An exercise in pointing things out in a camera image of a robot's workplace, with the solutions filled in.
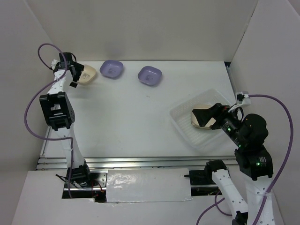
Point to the cream panda plate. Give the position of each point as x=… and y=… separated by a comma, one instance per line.
x=193, y=119
x=87, y=76

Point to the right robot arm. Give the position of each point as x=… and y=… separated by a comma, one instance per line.
x=255, y=163

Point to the purple panda plate left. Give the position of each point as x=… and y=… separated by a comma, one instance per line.
x=111, y=69

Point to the white foam cover panel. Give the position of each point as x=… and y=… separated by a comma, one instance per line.
x=148, y=185

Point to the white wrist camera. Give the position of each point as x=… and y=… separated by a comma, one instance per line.
x=53, y=64
x=242, y=100

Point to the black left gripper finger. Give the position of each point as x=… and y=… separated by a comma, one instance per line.
x=73, y=84
x=77, y=70

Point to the purple panda plate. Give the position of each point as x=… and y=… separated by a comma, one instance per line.
x=111, y=69
x=150, y=76

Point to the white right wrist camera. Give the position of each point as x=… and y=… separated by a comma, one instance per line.
x=242, y=100

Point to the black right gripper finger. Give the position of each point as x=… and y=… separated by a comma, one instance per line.
x=203, y=116
x=216, y=125

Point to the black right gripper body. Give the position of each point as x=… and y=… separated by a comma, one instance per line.
x=229, y=123

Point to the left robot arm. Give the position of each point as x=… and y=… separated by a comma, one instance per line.
x=60, y=116

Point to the purple panda plate right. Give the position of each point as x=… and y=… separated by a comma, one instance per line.
x=150, y=76

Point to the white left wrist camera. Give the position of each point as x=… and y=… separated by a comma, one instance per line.
x=53, y=64

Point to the white perforated plastic bin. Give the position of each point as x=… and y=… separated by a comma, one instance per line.
x=180, y=115

